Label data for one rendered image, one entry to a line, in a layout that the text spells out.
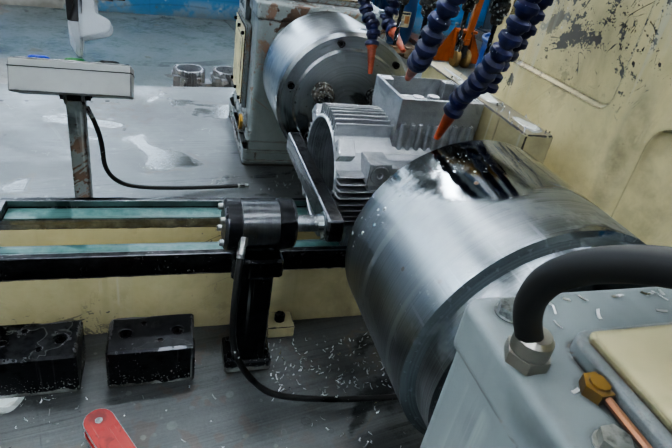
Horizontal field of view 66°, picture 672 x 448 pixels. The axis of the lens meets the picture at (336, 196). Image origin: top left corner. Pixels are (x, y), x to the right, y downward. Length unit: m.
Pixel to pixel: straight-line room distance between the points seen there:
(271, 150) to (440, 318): 0.85
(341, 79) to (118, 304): 0.50
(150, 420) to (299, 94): 0.54
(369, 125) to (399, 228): 0.25
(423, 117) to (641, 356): 0.46
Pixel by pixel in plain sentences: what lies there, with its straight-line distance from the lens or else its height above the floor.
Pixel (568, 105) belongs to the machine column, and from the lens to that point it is 0.79.
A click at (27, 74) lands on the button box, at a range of 0.91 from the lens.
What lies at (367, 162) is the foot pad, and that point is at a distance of 0.65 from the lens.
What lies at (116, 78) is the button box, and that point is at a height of 1.06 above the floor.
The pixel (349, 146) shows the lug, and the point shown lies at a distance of 0.66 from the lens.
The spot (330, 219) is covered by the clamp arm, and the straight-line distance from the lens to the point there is 0.60.
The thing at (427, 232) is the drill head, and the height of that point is 1.12.
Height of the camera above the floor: 1.34
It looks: 29 degrees down
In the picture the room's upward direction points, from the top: 10 degrees clockwise
